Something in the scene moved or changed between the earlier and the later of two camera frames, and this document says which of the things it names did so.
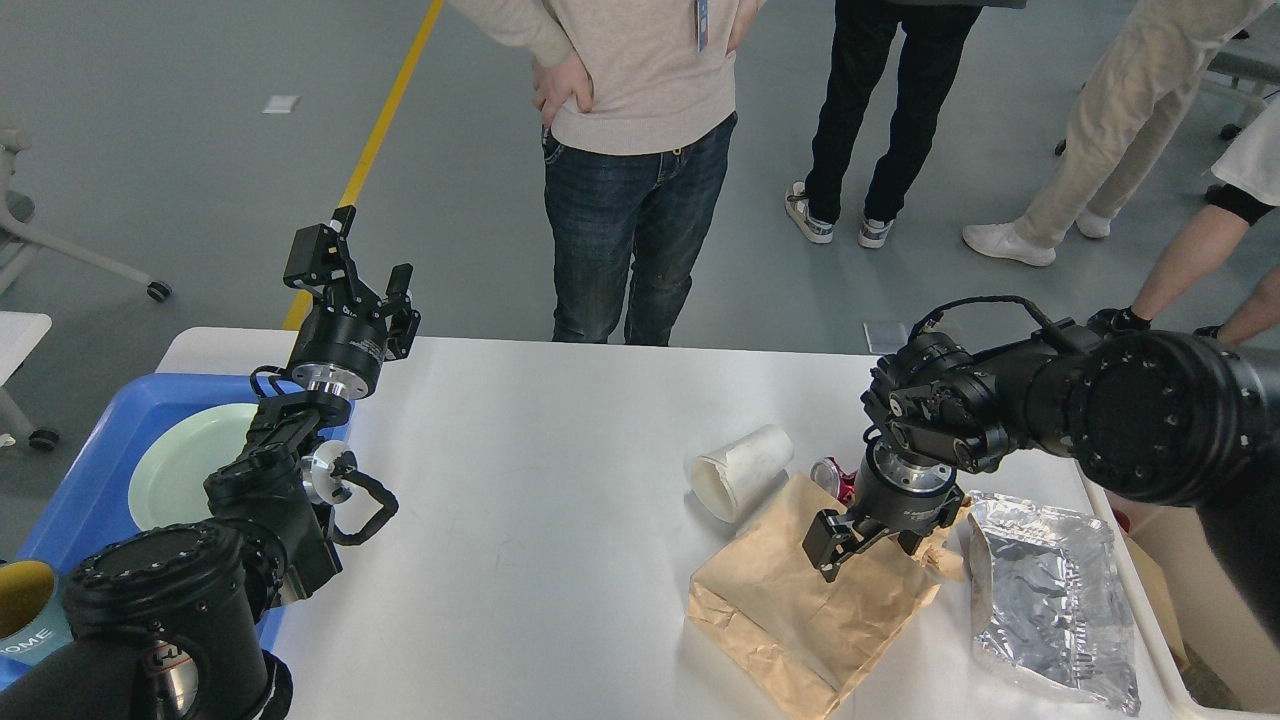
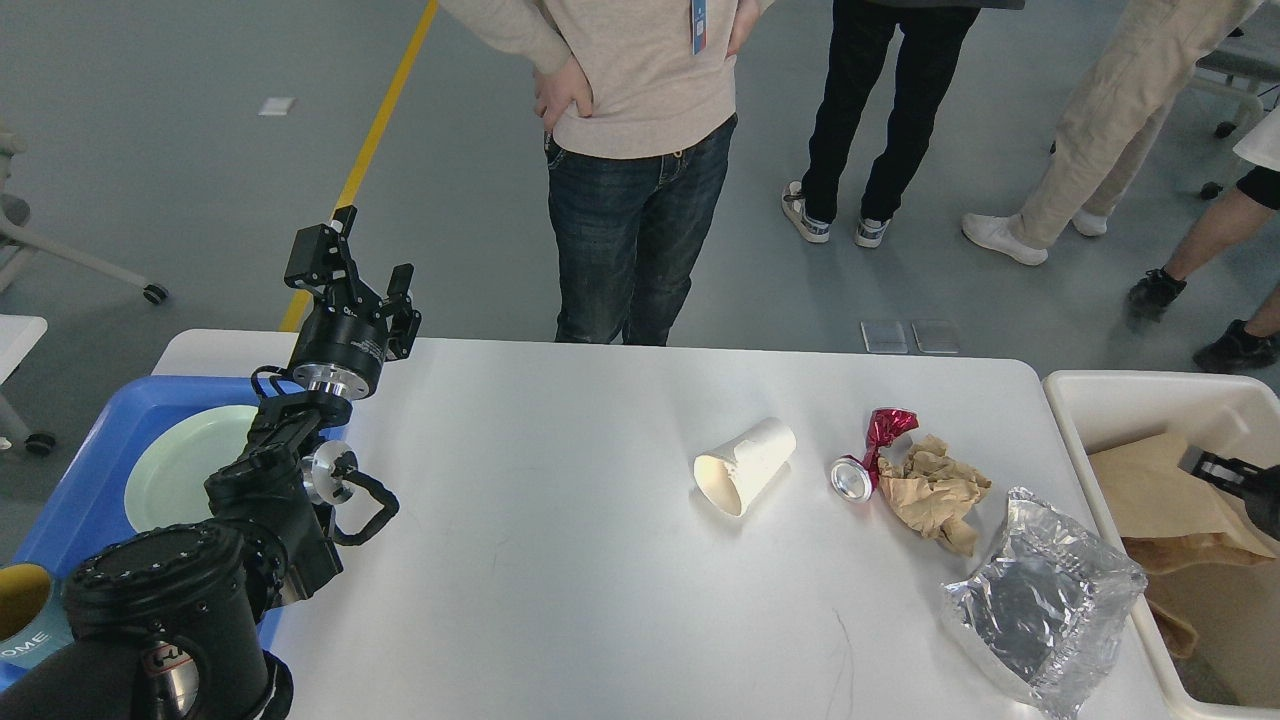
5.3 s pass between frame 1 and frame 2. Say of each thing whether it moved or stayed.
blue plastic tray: stayed
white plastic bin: stayed
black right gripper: moved
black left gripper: stayed
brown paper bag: moved
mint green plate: stayed
